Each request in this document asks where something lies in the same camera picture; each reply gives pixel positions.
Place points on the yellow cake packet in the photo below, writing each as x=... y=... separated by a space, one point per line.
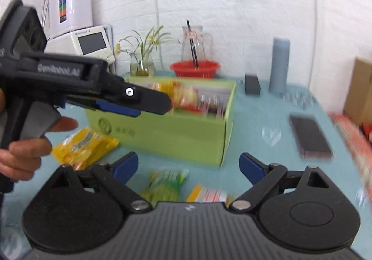
x=183 y=94

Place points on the red plastic basket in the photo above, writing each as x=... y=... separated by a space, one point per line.
x=186 y=71

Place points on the brown cardboard box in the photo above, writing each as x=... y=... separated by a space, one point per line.
x=360 y=94

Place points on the white water purifier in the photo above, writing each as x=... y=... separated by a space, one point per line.
x=72 y=10

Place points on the green cardboard box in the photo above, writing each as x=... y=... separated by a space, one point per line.
x=174 y=138

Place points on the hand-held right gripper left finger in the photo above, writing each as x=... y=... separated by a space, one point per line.
x=128 y=167

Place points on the glass pitcher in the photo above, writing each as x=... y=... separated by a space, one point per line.
x=202 y=45

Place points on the white appliance with screen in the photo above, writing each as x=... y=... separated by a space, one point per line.
x=93 y=42

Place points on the white wall pipe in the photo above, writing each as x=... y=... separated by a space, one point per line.
x=158 y=1

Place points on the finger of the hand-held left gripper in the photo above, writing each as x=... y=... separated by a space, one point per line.
x=116 y=107

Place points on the black straw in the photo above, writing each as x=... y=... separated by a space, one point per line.
x=192 y=45

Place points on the green snack packet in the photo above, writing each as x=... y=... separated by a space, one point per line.
x=167 y=187

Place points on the glass vase with flowers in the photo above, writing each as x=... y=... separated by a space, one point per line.
x=142 y=67

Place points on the black smartphone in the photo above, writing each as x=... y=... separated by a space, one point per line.
x=311 y=135

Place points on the person's left hand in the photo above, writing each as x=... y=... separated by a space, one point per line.
x=20 y=158

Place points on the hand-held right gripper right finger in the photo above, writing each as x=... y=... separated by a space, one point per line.
x=250 y=168

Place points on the small black box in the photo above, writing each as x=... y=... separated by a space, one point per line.
x=251 y=84

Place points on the yellow chip bag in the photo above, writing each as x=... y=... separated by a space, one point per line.
x=87 y=146

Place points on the grey thermos bottle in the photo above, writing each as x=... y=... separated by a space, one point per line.
x=279 y=68

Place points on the red printed packet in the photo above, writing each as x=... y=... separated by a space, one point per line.
x=348 y=141

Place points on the cracker packet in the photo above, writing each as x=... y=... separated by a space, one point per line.
x=207 y=194

